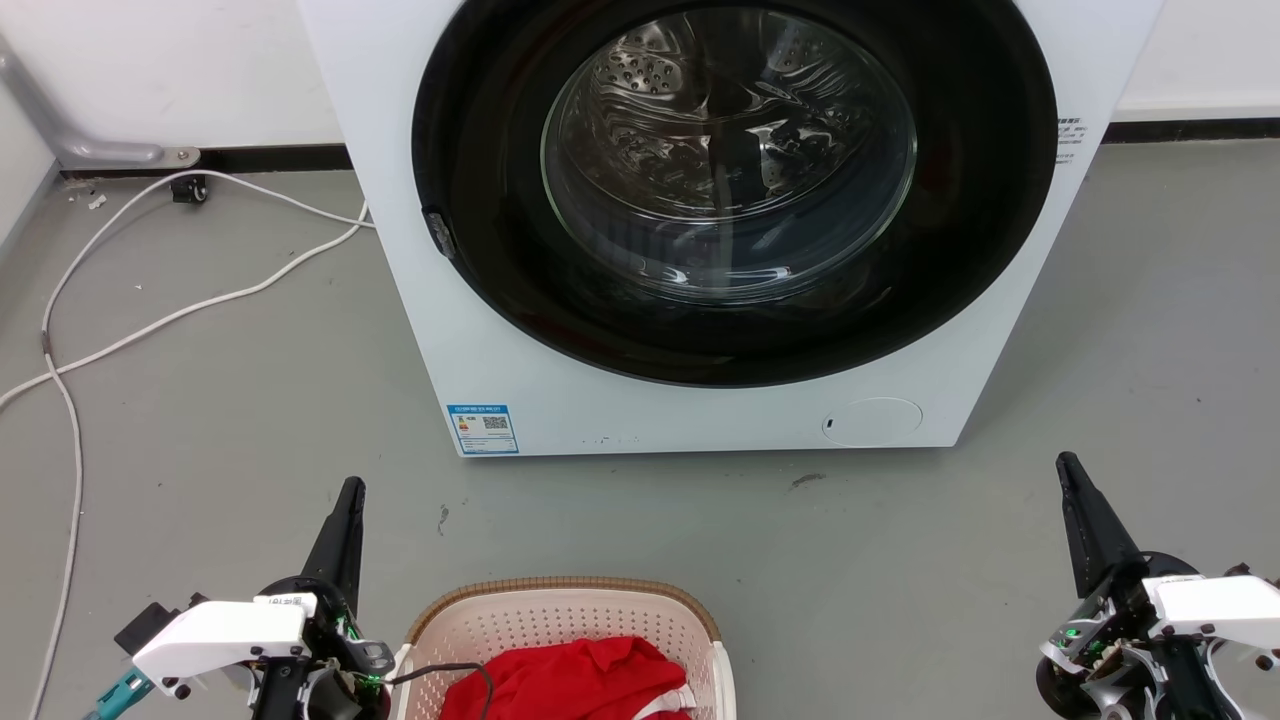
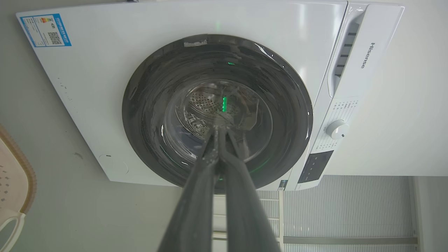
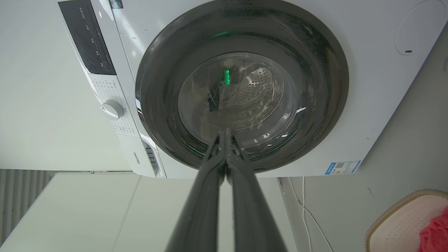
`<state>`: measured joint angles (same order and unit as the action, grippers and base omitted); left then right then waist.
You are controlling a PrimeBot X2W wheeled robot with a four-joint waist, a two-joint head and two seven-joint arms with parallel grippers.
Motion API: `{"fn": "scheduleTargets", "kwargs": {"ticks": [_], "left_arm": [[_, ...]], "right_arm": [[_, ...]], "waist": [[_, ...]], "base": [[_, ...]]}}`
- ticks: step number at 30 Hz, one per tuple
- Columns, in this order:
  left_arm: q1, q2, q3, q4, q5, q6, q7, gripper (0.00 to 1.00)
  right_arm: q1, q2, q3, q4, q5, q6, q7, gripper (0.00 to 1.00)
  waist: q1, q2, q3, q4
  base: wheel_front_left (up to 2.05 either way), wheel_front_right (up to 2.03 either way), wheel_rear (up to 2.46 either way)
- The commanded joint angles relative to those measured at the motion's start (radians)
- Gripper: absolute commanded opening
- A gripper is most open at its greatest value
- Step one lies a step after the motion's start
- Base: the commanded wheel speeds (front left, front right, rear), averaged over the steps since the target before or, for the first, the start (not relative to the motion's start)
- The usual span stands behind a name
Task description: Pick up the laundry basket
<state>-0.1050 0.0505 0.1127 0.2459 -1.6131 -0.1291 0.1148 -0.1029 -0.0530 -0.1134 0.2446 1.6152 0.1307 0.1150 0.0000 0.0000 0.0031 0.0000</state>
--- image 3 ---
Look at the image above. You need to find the round dark washing machine door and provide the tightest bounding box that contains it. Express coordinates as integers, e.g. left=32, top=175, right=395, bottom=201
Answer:
left=135, top=0, right=350, bottom=173

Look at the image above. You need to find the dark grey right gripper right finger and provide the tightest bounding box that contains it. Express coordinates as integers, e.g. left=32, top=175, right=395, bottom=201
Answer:
left=226, top=128, right=288, bottom=252

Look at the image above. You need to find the white front-load washing machine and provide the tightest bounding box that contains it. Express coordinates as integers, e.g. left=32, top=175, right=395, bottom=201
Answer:
left=57, top=0, right=448, bottom=179

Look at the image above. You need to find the thin white power cable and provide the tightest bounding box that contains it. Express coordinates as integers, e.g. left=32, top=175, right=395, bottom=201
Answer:
left=288, top=176, right=334, bottom=252

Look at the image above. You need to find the blue energy label sticker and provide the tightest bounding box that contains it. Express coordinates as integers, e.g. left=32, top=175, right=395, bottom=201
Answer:
left=325, top=161, right=361, bottom=175

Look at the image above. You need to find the white laundry basket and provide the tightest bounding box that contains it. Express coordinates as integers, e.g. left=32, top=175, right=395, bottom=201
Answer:
left=364, top=189, right=448, bottom=252

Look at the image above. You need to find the grey ribbed radiator panel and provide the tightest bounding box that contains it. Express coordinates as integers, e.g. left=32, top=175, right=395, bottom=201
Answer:
left=0, top=169, right=54, bottom=244

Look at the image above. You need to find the white washing machine program knob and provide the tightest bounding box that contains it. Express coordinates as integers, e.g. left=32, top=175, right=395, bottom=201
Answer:
left=100, top=100, right=125, bottom=120

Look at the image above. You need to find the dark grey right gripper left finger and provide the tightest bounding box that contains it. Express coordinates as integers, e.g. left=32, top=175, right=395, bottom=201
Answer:
left=164, top=129, right=227, bottom=252

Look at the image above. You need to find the white cabinet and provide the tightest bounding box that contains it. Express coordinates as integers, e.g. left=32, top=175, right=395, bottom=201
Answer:
left=0, top=172, right=298, bottom=252

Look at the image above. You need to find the black washing machine display panel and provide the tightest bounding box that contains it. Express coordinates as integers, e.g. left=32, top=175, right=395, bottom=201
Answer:
left=58, top=0, right=117, bottom=76

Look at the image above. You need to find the red garment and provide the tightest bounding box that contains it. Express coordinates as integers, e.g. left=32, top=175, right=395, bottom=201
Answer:
left=419, top=206, right=448, bottom=252

